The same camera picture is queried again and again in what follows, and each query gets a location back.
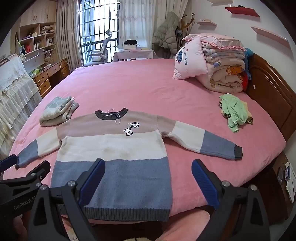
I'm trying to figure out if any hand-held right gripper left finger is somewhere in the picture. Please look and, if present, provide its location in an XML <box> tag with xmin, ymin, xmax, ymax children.
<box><xmin>28</xmin><ymin>158</ymin><xmax>106</xmax><ymax>241</ymax></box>

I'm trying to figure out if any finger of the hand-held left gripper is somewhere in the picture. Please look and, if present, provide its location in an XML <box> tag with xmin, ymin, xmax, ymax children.
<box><xmin>0</xmin><ymin>161</ymin><xmax>51</xmax><ymax>193</ymax></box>
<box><xmin>0</xmin><ymin>155</ymin><xmax>19</xmax><ymax>173</ymax></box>

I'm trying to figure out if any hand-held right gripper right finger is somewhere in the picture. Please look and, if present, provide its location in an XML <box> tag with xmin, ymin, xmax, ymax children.
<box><xmin>191</xmin><ymin>159</ymin><xmax>271</xmax><ymax>241</ymax></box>

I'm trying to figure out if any colour-block knit sweater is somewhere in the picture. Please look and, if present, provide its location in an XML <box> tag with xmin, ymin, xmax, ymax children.
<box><xmin>14</xmin><ymin>107</ymin><xmax>243</xmax><ymax>223</ymax></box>

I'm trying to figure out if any white lace furniture cover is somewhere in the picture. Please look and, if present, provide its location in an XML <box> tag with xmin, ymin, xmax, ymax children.
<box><xmin>0</xmin><ymin>54</ymin><xmax>43</xmax><ymax>158</ymax></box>

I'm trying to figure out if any folded grey-beige knit sweater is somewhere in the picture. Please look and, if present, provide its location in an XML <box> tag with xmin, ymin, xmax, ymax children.
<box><xmin>39</xmin><ymin>96</ymin><xmax>80</xmax><ymax>127</ymax></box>

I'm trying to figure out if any wooden nightstand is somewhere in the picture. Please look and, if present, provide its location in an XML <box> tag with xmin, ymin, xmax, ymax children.
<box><xmin>272</xmin><ymin>151</ymin><xmax>296</xmax><ymax>209</ymax></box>

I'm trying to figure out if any green small garment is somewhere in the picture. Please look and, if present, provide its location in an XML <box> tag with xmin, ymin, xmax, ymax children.
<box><xmin>218</xmin><ymin>93</ymin><xmax>253</xmax><ymax>133</ymax></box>

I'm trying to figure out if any pale patterned small garment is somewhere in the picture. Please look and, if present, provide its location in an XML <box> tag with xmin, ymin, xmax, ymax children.
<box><xmin>220</xmin><ymin>102</ymin><xmax>253</xmax><ymax>123</ymax></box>

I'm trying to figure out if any wooden desk with drawers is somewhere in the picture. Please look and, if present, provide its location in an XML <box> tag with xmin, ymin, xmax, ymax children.
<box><xmin>32</xmin><ymin>58</ymin><xmax>70</xmax><ymax>99</ymax></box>

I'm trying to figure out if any green plastic package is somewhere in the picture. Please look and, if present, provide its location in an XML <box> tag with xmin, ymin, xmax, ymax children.
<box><xmin>28</xmin><ymin>65</ymin><xmax>42</xmax><ymax>76</ymax></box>

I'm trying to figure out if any stack of books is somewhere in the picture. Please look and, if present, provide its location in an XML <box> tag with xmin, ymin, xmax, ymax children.
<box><xmin>0</xmin><ymin>54</ymin><xmax>18</xmax><ymax>66</ymax></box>

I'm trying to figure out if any pink bed cover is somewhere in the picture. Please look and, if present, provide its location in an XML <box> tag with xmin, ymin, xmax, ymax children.
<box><xmin>3</xmin><ymin>58</ymin><xmax>286</xmax><ymax>223</ymax></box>

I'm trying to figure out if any folded cartoon print quilt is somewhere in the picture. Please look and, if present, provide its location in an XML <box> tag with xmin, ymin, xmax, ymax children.
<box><xmin>205</xmin><ymin>58</ymin><xmax>249</xmax><ymax>93</ymax></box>

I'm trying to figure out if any wooden headboard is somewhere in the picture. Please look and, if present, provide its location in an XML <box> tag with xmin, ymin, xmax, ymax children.
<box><xmin>243</xmin><ymin>53</ymin><xmax>296</xmax><ymax>142</ymax></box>

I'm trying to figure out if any pink embroidered pillow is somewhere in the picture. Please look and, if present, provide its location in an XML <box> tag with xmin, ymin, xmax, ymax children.
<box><xmin>172</xmin><ymin>38</ymin><xmax>208</xmax><ymax>80</ymax></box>

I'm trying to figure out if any folded pale blanket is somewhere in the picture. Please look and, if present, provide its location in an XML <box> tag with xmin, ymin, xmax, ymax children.
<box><xmin>201</xmin><ymin>42</ymin><xmax>245</xmax><ymax>64</ymax></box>

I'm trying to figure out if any small table with tablecloth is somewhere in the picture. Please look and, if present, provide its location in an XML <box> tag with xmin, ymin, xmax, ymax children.
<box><xmin>112</xmin><ymin>47</ymin><xmax>156</xmax><ymax>62</ymax></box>

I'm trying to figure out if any blue plush cloth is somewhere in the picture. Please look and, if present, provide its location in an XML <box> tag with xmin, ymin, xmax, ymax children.
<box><xmin>244</xmin><ymin>47</ymin><xmax>255</xmax><ymax>81</ymax></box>

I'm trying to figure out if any grey office chair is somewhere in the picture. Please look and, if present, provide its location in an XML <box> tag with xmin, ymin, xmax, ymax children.
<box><xmin>88</xmin><ymin>30</ymin><xmax>116</xmax><ymax>64</ymax></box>

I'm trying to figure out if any beige curtain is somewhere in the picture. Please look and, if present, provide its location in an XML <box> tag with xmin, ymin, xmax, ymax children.
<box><xmin>55</xmin><ymin>0</ymin><xmax>81</xmax><ymax>70</ymax></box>

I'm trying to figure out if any wooden bookshelf cabinet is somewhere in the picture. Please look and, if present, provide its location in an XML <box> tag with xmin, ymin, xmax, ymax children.
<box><xmin>10</xmin><ymin>0</ymin><xmax>58</xmax><ymax>63</ymax></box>

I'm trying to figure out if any olive puffer jacket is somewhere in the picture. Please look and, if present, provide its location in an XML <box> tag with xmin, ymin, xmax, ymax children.
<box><xmin>152</xmin><ymin>11</ymin><xmax>180</xmax><ymax>58</ymax></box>

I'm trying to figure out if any wooden coat rack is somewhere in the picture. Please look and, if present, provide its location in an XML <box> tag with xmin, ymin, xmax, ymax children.
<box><xmin>178</xmin><ymin>13</ymin><xmax>196</xmax><ymax>47</ymax></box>

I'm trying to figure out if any black window grille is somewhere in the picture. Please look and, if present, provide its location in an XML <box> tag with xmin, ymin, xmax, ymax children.
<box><xmin>79</xmin><ymin>0</ymin><xmax>121</xmax><ymax>65</ymax></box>

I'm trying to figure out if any white sheer curtain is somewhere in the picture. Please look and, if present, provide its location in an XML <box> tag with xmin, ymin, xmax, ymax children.
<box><xmin>118</xmin><ymin>0</ymin><xmax>193</xmax><ymax>50</ymax></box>

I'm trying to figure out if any long pink wall shelf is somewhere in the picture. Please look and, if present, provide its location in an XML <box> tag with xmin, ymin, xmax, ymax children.
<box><xmin>251</xmin><ymin>26</ymin><xmax>289</xmax><ymax>48</ymax></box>

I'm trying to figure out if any red wall shelf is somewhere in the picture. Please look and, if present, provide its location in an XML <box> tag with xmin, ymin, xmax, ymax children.
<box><xmin>225</xmin><ymin>6</ymin><xmax>260</xmax><ymax>17</ymax></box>

